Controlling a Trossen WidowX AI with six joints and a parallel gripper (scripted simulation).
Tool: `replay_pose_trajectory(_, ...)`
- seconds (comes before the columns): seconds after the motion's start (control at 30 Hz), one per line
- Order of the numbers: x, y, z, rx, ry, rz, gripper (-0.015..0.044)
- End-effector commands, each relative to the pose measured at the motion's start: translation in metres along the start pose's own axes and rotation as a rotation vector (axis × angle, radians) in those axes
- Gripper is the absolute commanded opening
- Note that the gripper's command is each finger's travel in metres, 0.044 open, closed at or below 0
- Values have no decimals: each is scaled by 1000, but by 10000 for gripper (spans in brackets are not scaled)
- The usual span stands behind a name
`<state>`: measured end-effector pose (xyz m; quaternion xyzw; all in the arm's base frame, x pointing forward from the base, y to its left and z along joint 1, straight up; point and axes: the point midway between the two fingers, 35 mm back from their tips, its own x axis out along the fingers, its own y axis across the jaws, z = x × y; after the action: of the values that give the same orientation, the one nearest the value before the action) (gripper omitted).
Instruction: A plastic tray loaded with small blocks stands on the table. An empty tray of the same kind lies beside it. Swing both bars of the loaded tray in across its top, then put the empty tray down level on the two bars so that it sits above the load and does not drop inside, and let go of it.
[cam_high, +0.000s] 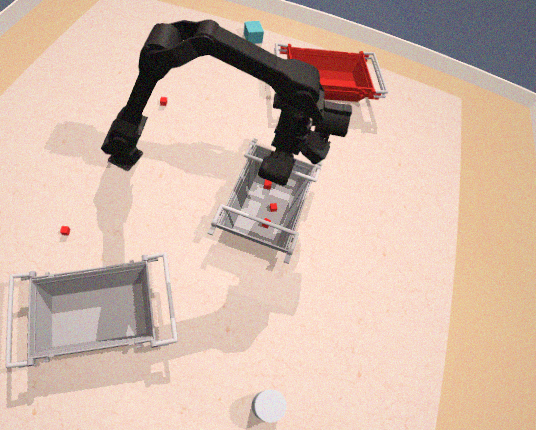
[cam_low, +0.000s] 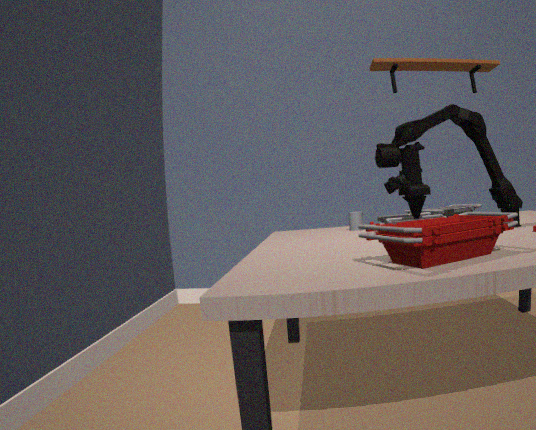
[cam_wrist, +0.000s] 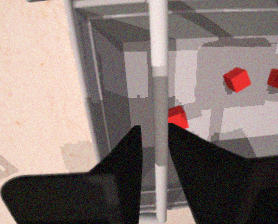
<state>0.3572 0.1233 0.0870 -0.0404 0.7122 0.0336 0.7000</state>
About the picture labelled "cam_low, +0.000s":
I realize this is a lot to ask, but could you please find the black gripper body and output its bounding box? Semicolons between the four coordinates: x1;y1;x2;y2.
399;165;431;197

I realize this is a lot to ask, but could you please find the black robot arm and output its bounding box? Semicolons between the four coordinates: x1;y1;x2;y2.
375;104;523;227

